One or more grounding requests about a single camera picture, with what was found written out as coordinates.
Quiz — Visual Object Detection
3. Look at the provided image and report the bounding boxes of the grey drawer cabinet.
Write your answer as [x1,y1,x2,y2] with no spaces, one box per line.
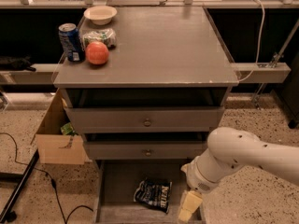
[51,5,240,224]

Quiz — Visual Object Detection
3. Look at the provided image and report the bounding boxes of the top drawer round knob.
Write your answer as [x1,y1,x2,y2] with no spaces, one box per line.
[143,119,151,127]

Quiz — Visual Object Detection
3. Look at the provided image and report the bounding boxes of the green packet in box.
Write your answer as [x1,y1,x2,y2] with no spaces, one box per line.
[61,122,77,135]

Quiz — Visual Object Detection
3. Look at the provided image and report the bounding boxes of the middle drawer round knob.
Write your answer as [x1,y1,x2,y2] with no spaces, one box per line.
[144,149,152,157]

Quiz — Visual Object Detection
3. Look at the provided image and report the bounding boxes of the green white snack bag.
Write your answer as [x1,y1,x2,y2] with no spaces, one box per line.
[82,28,117,49]

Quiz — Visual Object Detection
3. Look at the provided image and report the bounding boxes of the blue chip bag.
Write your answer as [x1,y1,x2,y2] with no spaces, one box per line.
[133,179,172,213]

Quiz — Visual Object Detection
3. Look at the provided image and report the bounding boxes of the grey metal rail beam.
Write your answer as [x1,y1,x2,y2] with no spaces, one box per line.
[231,63,291,84]

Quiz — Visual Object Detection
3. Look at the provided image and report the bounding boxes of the blue soda can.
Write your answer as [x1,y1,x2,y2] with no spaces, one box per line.
[58,23,85,62]

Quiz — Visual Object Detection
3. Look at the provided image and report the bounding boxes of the white hanging cable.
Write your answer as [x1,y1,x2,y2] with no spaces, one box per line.
[237,0,266,83]

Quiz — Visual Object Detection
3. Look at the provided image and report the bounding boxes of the black floor cable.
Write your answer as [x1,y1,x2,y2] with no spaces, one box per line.
[0,132,94,224]

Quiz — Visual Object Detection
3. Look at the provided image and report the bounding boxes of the middle grey drawer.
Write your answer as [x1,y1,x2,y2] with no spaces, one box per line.
[84,141,207,160]

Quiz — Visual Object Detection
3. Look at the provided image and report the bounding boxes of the drawer round knob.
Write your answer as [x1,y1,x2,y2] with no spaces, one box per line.
[143,119,151,127]
[144,149,152,157]

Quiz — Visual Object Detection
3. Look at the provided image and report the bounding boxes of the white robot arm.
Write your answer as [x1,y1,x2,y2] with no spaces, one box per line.
[178,127,299,224]

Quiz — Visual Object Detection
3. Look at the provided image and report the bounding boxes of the top grey drawer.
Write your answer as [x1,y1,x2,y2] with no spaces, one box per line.
[65,107,224,134]

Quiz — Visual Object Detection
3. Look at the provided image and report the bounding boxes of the red apple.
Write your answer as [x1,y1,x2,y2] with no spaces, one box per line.
[85,42,109,65]

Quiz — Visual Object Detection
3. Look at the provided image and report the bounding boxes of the black object on ledge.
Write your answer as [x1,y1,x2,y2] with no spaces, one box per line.
[0,56,36,72]

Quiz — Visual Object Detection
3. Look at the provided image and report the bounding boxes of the white bowl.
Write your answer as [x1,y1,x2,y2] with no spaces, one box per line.
[84,6,118,25]

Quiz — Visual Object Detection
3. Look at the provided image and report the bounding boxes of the black metal floor bar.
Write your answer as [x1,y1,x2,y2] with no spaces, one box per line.
[0,151,39,224]

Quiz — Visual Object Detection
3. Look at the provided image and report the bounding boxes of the bottom grey open drawer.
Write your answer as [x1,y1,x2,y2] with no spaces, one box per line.
[95,160,188,224]

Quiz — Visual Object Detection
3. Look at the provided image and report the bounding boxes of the cardboard box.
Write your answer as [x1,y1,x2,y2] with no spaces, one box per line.
[36,91,87,165]

